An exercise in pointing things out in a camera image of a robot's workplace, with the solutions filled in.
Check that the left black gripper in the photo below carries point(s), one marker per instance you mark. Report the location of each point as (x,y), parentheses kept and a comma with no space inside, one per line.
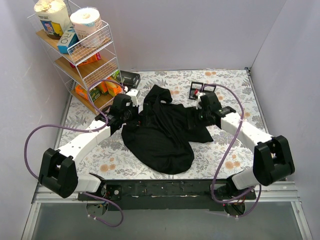
(135,120)

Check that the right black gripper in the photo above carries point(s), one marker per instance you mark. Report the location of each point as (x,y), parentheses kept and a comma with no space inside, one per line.
(195,116)

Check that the black t-shirt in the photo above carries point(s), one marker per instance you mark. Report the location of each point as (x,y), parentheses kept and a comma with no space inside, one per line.
(160,137)

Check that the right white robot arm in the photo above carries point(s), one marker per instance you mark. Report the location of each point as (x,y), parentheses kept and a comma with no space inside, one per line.
(272,157)

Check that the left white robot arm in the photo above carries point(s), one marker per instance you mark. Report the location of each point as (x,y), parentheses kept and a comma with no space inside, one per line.
(58,171)

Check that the yellow orange box bottom shelf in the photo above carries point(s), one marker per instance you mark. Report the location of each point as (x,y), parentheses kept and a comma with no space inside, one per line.
(109,88)

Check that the right black display case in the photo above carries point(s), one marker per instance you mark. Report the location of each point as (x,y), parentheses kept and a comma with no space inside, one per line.
(208,88)

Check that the black display case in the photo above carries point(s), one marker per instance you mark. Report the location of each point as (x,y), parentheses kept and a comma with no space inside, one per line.
(208,88)
(194,89)

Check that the left black display case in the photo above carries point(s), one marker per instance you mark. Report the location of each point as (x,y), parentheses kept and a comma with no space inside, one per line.
(194,89)

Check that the black box on table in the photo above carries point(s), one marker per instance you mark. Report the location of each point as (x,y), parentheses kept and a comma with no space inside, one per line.
(130,79)

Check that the green box bottom shelf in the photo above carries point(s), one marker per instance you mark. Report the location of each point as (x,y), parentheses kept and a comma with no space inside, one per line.
(94,94)

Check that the floral tablecloth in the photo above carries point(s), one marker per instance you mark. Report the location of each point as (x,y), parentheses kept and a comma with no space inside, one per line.
(221,157)

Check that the orange box bottom left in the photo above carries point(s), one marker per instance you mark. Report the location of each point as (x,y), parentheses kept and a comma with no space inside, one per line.
(79,90)

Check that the orange snack box middle shelf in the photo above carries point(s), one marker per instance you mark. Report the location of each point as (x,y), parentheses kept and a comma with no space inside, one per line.
(96,57)

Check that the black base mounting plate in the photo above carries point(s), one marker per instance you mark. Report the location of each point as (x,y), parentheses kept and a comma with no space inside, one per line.
(160,194)

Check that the blue and white box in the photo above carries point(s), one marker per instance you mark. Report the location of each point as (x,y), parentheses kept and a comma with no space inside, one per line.
(68,39)

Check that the wrapped toilet paper roll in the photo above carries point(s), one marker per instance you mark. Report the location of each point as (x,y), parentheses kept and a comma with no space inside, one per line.
(86,23)

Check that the paper-wrapped jar with label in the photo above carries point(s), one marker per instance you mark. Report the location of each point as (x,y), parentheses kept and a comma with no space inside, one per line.
(53,15)

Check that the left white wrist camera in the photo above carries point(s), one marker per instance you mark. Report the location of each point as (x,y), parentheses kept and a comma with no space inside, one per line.
(134,94)

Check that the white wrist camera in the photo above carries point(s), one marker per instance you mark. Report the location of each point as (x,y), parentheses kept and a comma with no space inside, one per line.
(134,94)
(198,95)

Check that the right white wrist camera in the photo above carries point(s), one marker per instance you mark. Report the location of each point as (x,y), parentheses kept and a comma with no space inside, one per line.
(198,95)

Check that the white wire shelf rack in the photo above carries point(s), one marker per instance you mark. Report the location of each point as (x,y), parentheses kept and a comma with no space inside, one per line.
(80,45)

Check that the aluminium frame rail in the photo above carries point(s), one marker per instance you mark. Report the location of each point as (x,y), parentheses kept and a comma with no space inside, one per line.
(268,213)

